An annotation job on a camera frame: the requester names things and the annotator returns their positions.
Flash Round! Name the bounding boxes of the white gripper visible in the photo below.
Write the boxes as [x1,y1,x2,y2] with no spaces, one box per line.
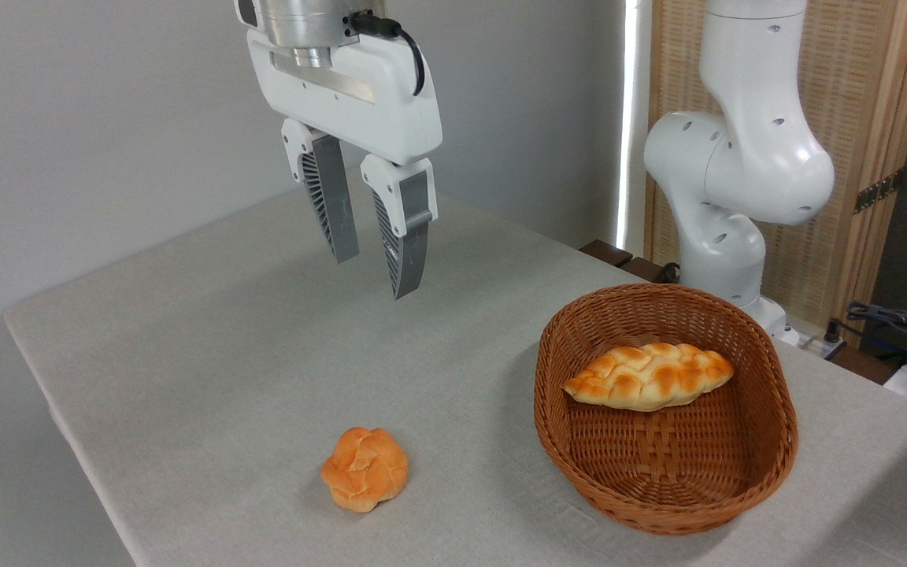
[246,30,444,301]

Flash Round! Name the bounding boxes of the round orange bread roll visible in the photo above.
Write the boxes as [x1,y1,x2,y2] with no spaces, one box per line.
[320,427,409,513]

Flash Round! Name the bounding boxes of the long braided bread loaf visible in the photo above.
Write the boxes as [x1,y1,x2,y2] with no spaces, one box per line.
[562,343,735,413]

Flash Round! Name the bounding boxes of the brown wicker basket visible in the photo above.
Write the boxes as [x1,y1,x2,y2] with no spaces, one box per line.
[534,283,799,537]

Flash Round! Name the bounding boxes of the grey tablecloth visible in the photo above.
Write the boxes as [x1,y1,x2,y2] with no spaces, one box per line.
[3,185,907,567]

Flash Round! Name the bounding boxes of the dark brown wooden block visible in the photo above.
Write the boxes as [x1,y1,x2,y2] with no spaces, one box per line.
[619,257,680,284]
[579,239,634,269]

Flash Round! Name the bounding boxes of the white power strip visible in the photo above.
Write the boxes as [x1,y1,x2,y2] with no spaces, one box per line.
[795,331,848,360]

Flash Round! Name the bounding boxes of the wooden woven folding screen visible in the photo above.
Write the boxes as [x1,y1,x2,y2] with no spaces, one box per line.
[644,0,907,349]

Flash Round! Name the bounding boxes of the black screen hinge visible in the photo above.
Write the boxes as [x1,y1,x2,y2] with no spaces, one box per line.
[853,169,905,215]

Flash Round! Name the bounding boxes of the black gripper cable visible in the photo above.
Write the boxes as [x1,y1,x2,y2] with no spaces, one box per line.
[350,11,427,98]

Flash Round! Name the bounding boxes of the tangled grey cable bundle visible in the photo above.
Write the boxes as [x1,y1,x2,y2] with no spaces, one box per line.
[846,301,907,372]

